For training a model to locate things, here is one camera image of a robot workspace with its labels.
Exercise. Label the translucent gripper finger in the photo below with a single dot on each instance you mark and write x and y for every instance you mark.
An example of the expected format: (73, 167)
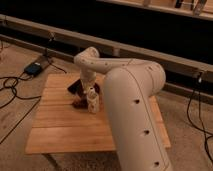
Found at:
(90, 92)
(93, 103)

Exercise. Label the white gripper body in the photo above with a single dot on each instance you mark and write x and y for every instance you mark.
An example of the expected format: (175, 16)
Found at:
(87, 78)

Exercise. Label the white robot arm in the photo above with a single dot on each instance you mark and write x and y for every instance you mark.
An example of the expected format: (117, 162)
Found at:
(127, 87)

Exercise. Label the dark ceramic bowl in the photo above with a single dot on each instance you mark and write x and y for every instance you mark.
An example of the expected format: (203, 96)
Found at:
(81, 93)

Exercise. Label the black rectangular block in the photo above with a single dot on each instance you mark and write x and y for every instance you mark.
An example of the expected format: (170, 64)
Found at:
(76, 87)

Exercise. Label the wooden table board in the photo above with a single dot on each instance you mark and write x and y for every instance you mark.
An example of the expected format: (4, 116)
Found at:
(60, 128)

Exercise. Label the blue power adapter box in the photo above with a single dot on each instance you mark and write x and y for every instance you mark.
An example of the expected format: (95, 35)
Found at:
(33, 69)

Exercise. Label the long wooden rail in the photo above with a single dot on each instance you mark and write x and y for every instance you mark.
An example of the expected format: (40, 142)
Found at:
(172, 63)

